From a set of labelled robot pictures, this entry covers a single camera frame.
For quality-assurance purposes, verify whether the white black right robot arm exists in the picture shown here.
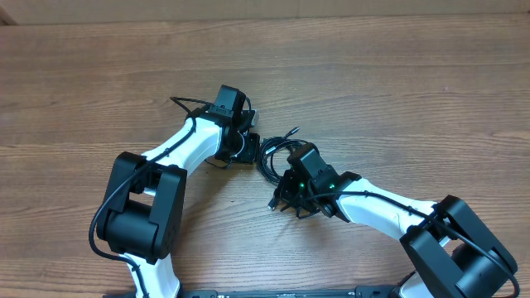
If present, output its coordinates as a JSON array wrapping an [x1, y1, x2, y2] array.
[[274, 166, 521, 297]]

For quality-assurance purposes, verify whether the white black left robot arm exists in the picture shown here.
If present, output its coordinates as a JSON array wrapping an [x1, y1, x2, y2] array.
[[89, 112, 259, 297]]

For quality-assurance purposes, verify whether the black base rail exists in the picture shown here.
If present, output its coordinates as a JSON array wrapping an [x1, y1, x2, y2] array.
[[177, 285, 398, 298]]

